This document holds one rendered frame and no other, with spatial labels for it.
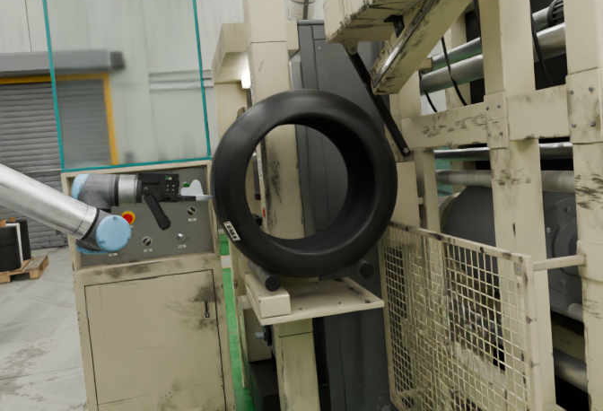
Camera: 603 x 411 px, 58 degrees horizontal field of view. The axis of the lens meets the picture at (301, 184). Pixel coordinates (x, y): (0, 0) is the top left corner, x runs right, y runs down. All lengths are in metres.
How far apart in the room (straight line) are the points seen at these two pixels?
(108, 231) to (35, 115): 9.54
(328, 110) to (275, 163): 0.42
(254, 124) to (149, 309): 0.97
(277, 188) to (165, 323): 0.70
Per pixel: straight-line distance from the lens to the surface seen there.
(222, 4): 11.02
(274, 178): 1.89
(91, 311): 2.21
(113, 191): 1.57
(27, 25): 11.22
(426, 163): 2.00
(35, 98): 10.95
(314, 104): 1.54
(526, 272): 1.23
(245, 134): 1.50
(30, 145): 10.92
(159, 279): 2.16
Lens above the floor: 1.25
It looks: 3 degrees down
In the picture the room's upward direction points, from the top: 5 degrees counter-clockwise
